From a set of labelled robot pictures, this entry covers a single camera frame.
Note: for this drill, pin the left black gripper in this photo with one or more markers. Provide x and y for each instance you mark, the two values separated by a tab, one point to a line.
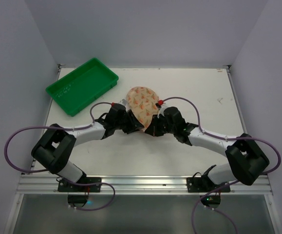
128	123

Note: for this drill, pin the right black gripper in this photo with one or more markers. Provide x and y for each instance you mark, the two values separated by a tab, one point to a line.
157	125

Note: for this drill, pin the carrot print laundry bag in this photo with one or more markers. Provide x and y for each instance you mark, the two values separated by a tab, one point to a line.
142	101

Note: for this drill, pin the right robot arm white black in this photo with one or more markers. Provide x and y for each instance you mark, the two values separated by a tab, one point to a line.
246	160

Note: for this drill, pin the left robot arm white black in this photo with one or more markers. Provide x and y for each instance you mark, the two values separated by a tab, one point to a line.
54	148

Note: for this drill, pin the green plastic tray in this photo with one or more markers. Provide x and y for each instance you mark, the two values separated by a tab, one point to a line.
81	87

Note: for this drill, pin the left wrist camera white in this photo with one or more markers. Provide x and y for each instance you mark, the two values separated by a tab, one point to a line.
121	102

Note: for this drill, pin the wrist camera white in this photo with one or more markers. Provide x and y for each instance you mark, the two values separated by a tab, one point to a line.
161	107
121	102

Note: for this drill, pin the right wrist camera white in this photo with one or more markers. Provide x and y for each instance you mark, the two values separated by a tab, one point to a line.
161	107

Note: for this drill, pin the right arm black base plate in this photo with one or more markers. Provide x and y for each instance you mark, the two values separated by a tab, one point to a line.
201	184

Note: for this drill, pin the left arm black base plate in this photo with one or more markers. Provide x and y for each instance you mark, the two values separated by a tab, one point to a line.
79	195

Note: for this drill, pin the aluminium mounting rail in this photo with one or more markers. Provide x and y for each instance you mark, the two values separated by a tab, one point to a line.
136	185

